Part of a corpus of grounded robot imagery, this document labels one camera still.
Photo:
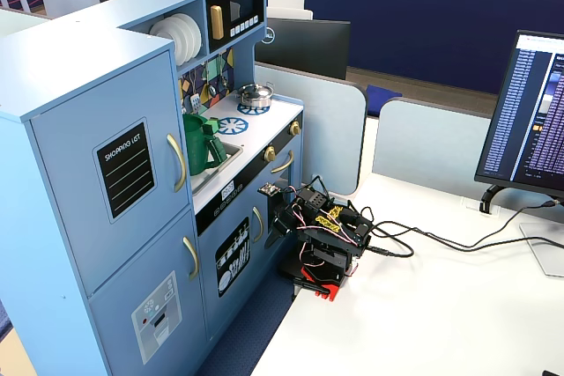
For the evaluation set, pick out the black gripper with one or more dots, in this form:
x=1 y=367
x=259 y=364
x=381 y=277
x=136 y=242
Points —
x=280 y=218

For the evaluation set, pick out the red arm base clamp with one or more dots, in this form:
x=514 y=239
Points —
x=324 y=281

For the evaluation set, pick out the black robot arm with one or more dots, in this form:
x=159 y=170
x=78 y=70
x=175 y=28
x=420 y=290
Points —
x=330 y=235

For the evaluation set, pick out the silver toy pot with lid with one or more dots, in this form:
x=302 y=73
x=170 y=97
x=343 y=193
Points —
x=254 y=95

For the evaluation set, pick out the gold stove knob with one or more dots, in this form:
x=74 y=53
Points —
x=294 y=128
x=269 y=153

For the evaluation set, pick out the grey desk divider panel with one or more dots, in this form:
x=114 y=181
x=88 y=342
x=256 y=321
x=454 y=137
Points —
x=427 y=142
x=326 y=129

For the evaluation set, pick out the green plastic pitcher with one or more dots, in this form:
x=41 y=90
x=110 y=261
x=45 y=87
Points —
x=198 y=151

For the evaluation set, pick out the hanging white toy spatula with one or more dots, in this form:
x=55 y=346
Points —
x=194 y=103

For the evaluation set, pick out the hanging toy ladle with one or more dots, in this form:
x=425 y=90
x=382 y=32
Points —
x=212 y=87

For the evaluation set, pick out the blue chair seat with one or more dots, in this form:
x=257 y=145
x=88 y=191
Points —
x=381 y=98

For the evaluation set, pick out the black dell monitor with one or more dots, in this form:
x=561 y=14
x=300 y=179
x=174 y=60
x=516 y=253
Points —
x=304 y=48

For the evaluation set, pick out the white toy plate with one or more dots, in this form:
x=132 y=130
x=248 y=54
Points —
x=197 y=34
x=188 y=37
x=161 y=29
x=180 y=39

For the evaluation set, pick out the blue toy kitchen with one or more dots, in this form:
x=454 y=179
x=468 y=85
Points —
x=88 y=129

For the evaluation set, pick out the clear monitor stand base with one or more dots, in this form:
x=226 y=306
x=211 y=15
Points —
x=544 y=248

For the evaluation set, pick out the lit computer monitor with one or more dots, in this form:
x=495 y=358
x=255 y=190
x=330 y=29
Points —
x=524 y=112

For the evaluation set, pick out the small gripper camera board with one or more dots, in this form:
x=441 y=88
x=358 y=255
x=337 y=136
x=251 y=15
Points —
x=269 y=189

